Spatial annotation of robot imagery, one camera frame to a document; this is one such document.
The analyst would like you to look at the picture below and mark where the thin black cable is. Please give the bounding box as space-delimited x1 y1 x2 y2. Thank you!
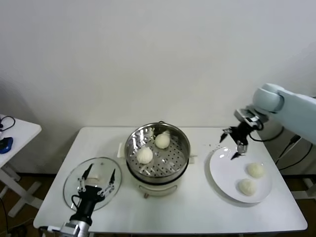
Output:
0 116 16 133

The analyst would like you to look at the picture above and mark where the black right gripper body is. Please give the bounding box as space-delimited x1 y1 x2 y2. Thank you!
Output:
230 123 255 146

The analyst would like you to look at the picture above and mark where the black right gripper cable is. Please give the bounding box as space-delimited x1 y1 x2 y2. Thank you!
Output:
248 125 284 142

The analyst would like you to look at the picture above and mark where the white round plate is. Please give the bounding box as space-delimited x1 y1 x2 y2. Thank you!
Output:
209 147 273 203

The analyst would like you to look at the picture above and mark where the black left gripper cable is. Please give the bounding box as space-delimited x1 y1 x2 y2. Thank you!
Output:
71 194 81 210

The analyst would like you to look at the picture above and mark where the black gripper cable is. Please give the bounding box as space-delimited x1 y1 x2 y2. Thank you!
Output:
71 194 81 210
248 125 284 142

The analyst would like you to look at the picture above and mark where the white steamed baozi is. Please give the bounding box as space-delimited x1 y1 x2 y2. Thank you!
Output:
237 178 257 197
154 131 171 150
136 147 154 165
246 162 265 178

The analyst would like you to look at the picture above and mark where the glass lid with cream handle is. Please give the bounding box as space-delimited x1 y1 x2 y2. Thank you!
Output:
63 157 123 212

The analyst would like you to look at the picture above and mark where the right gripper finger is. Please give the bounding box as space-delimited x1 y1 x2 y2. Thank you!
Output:
219 127 234 143
231 145 248 160

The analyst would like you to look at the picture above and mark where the steel steamer basket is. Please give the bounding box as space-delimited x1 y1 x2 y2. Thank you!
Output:
116 122 199 180

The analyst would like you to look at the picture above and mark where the blue device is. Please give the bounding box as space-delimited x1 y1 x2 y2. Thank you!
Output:
0 137 13 155

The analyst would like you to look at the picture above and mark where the black power cable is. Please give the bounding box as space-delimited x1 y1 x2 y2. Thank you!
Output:
275 134 313 171

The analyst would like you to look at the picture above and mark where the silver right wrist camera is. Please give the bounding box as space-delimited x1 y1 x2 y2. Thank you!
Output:
234 108 260 124

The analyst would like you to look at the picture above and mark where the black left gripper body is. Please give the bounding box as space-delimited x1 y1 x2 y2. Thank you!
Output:
70 186 103 224

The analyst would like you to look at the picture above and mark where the cream electric cooker base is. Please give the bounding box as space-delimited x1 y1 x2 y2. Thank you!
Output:
127 157 196 199

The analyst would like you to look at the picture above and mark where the white side table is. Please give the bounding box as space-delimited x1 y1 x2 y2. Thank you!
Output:
0 114 42 218

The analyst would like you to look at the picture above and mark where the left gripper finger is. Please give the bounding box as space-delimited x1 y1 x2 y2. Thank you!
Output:
99 168 117 198
78 163 94 193

